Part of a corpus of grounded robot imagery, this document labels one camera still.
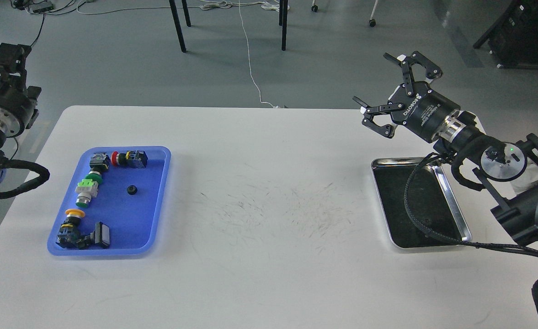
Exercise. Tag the small black gear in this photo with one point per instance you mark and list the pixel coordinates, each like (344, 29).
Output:
(132, 189)

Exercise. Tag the grey black switch block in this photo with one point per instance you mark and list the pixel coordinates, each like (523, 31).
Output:
(99, 162)

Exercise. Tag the black square button switch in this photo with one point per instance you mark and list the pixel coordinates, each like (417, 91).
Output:
(100, 236)

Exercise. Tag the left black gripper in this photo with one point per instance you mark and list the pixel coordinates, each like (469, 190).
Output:
(18, 109)

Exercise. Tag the black cabinet in corner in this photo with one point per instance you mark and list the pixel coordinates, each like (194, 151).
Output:
(513, 37)

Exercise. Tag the green push button switch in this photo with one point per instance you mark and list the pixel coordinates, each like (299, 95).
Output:
(88, 188)

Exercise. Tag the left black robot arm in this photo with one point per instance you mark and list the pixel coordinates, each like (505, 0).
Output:
(42, 173)

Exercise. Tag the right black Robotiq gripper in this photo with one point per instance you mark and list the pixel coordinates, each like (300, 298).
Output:
(422, 112)

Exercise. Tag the red emergency stop button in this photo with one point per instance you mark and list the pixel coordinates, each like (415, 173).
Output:
(136, 159)

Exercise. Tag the yellow push button switch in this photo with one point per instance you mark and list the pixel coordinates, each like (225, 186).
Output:
(69, 235)

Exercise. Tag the blue plastic tray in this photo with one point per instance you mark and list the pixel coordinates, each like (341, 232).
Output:
(132, 219)

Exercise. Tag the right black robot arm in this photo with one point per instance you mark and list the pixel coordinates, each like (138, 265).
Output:
(508, 171)

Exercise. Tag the silver metal tray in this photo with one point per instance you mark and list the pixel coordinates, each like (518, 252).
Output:
(431, 199)

